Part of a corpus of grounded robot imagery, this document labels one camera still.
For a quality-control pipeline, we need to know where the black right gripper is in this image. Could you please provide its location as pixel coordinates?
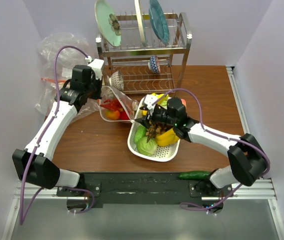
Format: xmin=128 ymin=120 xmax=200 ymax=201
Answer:
xmin=135 ymin=105 xmax=177 ymax=130

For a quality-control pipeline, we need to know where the red plastic lobster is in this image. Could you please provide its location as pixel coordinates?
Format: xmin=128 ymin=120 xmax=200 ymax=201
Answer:
xmin=100 ymin=98 xmax=123 ymax=112

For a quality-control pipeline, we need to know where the clear polka dot zip bag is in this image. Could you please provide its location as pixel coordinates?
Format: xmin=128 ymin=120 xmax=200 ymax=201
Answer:
xmin=98 ymin=85 xmax=139 ymax=123

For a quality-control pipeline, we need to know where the orange red pepper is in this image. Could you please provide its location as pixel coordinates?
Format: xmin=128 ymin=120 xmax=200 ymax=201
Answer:
xmin=105 ymin=109 xmax=120 ymax=121

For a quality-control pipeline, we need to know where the small red strawberry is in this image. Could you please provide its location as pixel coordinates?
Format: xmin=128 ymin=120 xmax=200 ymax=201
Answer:
xmin=120 ymin=111 xmax=130 ymax=121

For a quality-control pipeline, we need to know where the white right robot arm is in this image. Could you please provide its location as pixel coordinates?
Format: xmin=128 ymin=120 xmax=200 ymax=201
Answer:
xmin=135 ymin=94 xmax=270 ymax=197

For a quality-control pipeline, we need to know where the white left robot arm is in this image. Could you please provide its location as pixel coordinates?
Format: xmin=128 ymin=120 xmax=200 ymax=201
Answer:
xmin=12 ymin=59 xmax=105 ymax=196

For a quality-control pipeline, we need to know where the orange peach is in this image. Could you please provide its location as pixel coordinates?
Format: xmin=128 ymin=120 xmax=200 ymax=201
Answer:
xmin=181 ymin=99 xmax=187 ymax=107

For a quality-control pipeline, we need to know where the small yellow banana bunch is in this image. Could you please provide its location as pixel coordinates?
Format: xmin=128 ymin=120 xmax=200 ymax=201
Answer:
xmin=151 ymin=93 xmax=169 ymax=107

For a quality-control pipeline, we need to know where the large yellow banana bunch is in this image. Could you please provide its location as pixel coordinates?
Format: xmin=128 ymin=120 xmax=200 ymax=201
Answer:
xmin=155 ymin=128 xmax=180 ymax=147

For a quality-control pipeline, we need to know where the grey patterned bowl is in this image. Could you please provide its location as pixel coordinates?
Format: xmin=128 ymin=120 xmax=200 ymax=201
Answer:
xmin=109 ymin=71 xmax=124 ymax=91

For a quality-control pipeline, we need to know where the white perforated fruit tray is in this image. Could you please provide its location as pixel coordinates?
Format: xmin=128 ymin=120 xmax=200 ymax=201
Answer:
xmin=127 ymin=99 xmax=181 ymax=163

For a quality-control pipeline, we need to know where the green white cabbage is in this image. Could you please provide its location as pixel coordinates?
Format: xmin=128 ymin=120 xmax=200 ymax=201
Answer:
xmin=137 ymin=136 xmax=158 ymax=157

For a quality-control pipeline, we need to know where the pile of clear plastic bags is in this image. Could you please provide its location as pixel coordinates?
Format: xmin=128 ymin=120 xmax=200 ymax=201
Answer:
xmin=35 ymin=32 xmax=97 ymax=116

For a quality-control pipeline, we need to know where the steel dish rack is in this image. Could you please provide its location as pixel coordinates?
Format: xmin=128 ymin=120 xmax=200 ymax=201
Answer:
xmin=95 ymin=12 xmax=193 ymax=95

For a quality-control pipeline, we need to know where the mint green flower plate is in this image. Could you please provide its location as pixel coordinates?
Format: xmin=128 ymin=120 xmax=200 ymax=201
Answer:
xmin=95 ymin=0 xmax=121 ymax=47

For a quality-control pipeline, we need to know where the green cucumber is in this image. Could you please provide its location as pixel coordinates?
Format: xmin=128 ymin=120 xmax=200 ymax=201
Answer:
xmin=178 ymin=170 xmax=210 ymax=180

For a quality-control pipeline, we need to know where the beige rimmed plate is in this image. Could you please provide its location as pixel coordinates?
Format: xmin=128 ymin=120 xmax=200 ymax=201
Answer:
xmin=134 ymin=0 xmax=146 ymax=47

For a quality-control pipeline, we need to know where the teal blue plate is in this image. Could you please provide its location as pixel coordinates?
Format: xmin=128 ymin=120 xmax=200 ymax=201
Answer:
xmin=149 ymin=0 xmax=170 ymax=46

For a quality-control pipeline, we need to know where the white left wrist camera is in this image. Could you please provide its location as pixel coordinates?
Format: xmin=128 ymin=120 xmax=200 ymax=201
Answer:
xmin=85 ymin=56 xmax=105 ymax=80

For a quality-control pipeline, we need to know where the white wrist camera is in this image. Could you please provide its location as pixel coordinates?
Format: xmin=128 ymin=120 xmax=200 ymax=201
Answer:
xmin=139 ymin=94 xmax=159 ymax=114
xmin=85 ymin=56 xmax=105 ymax=80

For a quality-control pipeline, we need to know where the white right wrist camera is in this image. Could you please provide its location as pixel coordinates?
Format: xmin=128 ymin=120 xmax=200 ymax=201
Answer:
xmin=139 ymin=94 xmax=159 ymax=114

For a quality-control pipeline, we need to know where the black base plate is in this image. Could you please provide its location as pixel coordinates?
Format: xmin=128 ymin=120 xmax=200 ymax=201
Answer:
xmin=56 ymin=172 xmax=235 ymax=209

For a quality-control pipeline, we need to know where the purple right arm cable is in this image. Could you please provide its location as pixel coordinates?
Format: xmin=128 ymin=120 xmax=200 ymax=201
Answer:
xmin=156 ymin=88 xmax=271 ymax=212

